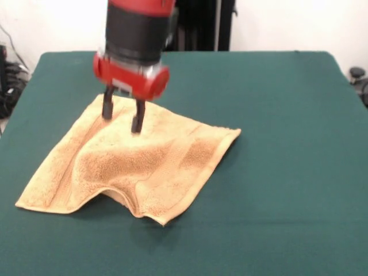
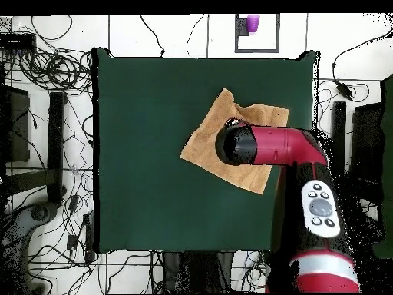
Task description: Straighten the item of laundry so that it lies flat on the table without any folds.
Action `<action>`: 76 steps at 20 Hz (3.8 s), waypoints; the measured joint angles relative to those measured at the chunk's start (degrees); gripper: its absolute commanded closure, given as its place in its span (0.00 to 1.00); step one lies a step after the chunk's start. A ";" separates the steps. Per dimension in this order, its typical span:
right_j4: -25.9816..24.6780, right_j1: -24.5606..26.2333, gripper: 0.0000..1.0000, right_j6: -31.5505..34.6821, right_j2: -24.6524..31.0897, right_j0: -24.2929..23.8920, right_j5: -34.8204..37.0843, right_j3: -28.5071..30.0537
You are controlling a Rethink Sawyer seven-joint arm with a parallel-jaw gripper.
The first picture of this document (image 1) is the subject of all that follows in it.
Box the dark green table cloth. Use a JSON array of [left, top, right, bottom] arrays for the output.
[[0, 50, 368, 276]]

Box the black round floor object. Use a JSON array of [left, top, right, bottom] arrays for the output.
[[349, 66, 368, 109]]

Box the black coiled cable bundle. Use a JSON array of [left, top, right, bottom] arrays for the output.
[[0, 62, 31, 119]]

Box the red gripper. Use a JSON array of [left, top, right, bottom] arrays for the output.
[[92, 47, 170, 135]]

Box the thin grey cable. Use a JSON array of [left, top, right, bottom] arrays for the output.
[[0, 24, 29, 70]]

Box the black upright stand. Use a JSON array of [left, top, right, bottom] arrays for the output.
[[163, 0, 239, 52]]

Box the black box device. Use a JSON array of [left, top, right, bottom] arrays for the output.
[[0, 44, 7, 87]]

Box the tan terry towel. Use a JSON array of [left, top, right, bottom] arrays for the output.
[[14, 93, 242, 228]]

